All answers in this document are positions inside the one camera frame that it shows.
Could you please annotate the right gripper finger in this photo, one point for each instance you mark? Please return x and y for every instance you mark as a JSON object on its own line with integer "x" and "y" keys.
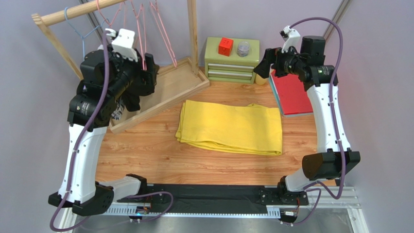
{"x": 280, "y": 73}
{"x": 264, "y": 66}

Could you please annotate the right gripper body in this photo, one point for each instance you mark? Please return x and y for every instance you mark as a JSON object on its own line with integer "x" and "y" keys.
{"x": 273, "y": 60}

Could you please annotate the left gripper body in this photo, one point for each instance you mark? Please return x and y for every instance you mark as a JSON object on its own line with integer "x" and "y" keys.
{"x": 128, "y": 72}

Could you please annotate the yellow trousers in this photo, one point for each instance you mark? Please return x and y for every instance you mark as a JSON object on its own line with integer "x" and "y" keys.
{"x": 251, "y": 129}

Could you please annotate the pink wire hanger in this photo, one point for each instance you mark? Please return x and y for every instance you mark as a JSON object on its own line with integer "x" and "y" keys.
{"x": 159, "y": 22}
{"x": 141, "y": 29}

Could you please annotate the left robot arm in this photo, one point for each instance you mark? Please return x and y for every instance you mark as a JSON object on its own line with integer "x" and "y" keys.
{"x": 108, "y": 80}

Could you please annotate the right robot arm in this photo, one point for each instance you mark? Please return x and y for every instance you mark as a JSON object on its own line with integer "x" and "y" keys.
{"x": 334, "y": 157}

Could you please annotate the yellow mug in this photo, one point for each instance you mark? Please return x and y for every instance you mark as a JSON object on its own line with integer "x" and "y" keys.
{"x": 260, "y": 81}

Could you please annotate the black garment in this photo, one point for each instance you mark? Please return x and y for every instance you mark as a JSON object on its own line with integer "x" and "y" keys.
{"x": 132, "y": 101}

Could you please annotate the wooden clothes rack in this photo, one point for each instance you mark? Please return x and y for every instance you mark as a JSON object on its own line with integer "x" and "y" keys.
{"x": 175, "y": 83}

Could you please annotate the red folder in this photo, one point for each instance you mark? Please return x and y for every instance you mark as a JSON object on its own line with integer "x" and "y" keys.
{"x": 290, "y": 95}

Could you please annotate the white patterned garment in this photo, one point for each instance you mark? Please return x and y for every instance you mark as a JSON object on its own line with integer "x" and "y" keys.
{"x": 120, "y": 107}

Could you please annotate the red cube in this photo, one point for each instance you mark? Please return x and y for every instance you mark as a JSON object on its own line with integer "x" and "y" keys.
{"x": 225, "y": 46}

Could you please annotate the green mini drawer chest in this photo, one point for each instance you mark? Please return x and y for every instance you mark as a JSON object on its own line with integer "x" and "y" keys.
{"x": 232, "y": 68}

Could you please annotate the black base cloth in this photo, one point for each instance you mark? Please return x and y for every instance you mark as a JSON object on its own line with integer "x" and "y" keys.
{"x": 218, "y": 199}

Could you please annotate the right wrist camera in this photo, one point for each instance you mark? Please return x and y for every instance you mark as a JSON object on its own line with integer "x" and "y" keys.
{"x": 290, "y": 36}

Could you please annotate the aluminium base frame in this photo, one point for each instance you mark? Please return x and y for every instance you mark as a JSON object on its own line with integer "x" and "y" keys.
{"x": 332, "y": 197}

